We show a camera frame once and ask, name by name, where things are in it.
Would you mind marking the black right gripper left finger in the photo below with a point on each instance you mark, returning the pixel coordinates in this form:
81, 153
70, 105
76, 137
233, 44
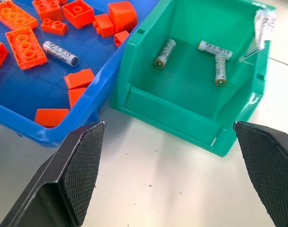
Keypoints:
73, 175

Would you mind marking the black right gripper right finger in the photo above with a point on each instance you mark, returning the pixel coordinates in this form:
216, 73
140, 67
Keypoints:
269, 170

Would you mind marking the orange sloped building block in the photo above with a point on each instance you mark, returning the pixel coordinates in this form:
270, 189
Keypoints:
50, 117
75, 96
78, 79

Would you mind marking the blue plastic tray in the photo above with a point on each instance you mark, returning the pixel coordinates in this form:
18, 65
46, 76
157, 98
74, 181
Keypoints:
47, 78

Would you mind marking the green plastic bin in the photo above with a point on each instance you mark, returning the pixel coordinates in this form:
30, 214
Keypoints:
182, 99

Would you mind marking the silver AA battery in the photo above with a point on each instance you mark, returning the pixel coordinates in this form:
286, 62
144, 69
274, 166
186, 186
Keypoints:
165, 53
213, 49
220, 68
60, 53

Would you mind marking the long orange building brick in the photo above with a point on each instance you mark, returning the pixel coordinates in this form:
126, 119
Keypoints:
25, 47
12, 16

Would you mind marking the white paper label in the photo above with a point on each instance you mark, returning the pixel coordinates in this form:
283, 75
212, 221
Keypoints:
264, 26

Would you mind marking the small orange building brick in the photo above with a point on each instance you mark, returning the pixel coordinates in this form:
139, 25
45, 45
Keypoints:
103, 24
120, 37

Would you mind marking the small orange two-stud brick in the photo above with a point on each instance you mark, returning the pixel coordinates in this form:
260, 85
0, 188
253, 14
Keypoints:
54, 25

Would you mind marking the hollow orange square brick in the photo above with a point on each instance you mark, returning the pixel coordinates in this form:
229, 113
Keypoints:
77, 13

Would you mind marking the orange curved building block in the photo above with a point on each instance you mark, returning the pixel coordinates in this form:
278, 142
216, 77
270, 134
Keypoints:
122, 15

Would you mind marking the orange square building brick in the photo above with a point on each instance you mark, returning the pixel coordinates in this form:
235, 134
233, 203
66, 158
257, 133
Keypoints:
48, 9

